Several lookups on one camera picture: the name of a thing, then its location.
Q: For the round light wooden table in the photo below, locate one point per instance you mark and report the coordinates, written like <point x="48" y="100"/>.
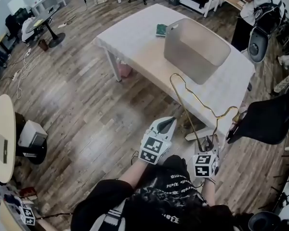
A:
<point x="1" y="119"/>

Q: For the round black pedestal table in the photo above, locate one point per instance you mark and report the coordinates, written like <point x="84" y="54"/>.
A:
<point x="44" y="16"/>

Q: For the white rectangular table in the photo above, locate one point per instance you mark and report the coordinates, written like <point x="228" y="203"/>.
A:
<point x="139" y="40"/>

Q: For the pink waste bin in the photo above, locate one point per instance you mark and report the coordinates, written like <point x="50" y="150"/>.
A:
<point x="124" y="69"/>

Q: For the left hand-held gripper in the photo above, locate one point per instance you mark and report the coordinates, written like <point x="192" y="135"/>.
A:
<point x="151" y="148"/>

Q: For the brown waste bin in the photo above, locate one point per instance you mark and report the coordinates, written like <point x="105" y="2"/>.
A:
<point x="43" y="45"/>

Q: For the black fabric chair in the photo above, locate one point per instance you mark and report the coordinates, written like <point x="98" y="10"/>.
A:
<point x="267" y="121"/>

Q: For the white box appliance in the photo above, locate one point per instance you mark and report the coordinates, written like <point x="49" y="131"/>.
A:
<point x="32" y="133"/>

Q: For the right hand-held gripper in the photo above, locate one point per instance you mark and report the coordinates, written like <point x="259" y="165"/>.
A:
<point x="205" y="165"/>

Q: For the person's right forearm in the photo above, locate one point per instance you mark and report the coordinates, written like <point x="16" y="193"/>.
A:
<point x="208" y="191"/>

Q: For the grey laptop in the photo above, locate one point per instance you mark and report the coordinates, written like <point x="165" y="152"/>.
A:
<point x="2" y="148"/>

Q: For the black round stool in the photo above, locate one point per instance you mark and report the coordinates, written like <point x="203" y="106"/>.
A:
<point x="31" y="153"/>

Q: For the black round chair base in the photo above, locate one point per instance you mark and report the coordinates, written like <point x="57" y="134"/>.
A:
<point x="263" y="221"/>

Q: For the person's black printed shirt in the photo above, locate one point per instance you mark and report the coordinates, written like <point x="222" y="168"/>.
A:
<point x="159" y="201"/>

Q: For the person's left forearm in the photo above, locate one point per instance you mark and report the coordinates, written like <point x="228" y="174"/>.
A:
<point x="132" y="173"/>

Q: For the white shell chair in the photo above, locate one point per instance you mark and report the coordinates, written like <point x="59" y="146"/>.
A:
<point x="257" y="46"/>

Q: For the beige plastic container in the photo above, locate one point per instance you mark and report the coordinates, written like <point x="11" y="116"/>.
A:
<point x="195" y="47"/>

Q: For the green patterned booklet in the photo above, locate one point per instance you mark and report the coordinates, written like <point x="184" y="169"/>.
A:
<point x="161" y="30"/>

